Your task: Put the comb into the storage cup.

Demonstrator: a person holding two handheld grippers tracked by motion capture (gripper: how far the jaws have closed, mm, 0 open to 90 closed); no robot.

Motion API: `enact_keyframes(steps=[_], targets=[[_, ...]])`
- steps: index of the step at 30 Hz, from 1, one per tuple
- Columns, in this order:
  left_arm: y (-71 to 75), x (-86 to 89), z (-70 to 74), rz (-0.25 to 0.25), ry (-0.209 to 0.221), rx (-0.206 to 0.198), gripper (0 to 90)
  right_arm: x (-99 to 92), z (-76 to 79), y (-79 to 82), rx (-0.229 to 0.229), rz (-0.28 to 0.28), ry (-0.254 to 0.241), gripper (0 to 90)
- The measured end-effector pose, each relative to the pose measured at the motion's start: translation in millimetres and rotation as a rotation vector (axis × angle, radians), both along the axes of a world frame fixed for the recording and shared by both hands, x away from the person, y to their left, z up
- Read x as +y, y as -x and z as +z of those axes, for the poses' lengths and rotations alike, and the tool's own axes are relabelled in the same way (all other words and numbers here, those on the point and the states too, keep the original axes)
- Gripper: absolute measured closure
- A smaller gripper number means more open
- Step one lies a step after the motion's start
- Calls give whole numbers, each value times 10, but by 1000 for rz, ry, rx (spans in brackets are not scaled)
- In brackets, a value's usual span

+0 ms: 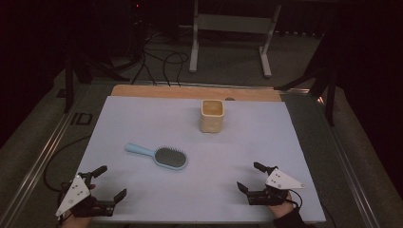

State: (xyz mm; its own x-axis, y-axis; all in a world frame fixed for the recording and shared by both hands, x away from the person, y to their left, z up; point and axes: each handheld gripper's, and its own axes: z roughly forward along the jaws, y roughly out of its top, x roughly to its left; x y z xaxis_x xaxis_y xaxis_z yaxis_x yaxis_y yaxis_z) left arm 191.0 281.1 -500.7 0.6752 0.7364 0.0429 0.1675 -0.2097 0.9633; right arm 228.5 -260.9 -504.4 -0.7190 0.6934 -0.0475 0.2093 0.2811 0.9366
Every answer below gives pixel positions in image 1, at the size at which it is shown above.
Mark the black looped floor cable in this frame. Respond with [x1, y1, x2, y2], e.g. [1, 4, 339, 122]
[162, 51, 190, 87]

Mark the beige square cup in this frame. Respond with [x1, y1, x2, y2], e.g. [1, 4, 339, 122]
[200, 99, 225, 134]

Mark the black straight floor cable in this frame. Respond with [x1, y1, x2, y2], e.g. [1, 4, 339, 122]
[131, 39, 159, 86]

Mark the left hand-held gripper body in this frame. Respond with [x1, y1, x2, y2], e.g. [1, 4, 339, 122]
[55, 171, 116, 219]

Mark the aluminium floor rail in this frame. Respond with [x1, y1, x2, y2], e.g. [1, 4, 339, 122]
[317, 94, 381, 228]
[132, 80, 312, 95]
[0, 88, 89, 228]

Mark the black tripod stand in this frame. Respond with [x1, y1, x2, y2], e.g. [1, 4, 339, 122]
[56, 47, 131, 114]

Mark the white table mat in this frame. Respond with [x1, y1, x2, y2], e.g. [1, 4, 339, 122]
[65, 95, 327, 223]

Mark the black rectangular frame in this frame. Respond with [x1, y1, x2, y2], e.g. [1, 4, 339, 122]
[69, 112, 94, 126]

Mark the person's left hand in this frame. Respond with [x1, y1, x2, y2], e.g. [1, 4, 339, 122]
[61, 183, 97, 228]

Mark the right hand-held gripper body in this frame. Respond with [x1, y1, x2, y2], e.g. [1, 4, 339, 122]
[246, 165, 307, 207]

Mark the light blue hairbrush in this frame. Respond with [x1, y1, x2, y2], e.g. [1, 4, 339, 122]
[124, 142, 188, 171]

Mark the black angled stand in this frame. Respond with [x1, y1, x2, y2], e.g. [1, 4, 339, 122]
[274, 31, 338, 127]

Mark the person's right hand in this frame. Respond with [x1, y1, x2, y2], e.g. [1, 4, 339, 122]
[268, 192, 296, 220]

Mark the dark equipment with red light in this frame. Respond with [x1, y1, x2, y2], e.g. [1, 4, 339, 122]
[127, 0, 148, 36]

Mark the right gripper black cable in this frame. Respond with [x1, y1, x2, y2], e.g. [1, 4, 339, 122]
[286, 188, 336, 228]

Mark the long black floor cable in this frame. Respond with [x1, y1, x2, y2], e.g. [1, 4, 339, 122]
[43, 135, 91, 193]

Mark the white metal stand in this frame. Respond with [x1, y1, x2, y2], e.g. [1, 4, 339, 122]
[188, 0, 282, 79]

